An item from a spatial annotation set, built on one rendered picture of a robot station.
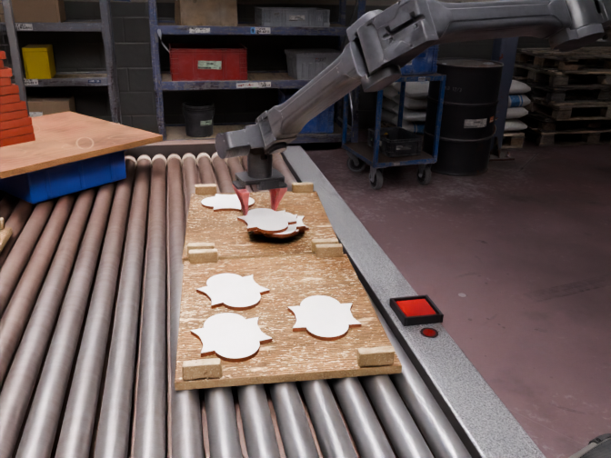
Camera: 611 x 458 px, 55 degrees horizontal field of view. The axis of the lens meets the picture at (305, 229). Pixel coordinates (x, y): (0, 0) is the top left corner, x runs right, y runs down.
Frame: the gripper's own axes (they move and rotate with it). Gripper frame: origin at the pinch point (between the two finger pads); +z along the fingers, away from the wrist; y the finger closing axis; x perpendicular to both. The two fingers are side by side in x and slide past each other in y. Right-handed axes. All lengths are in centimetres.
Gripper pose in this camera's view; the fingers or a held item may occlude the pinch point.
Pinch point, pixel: (259, 211)
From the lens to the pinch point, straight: 140.7
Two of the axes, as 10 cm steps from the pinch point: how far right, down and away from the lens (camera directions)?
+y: 9.1, -1.3, 3.9
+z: -0.4, 9.1, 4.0
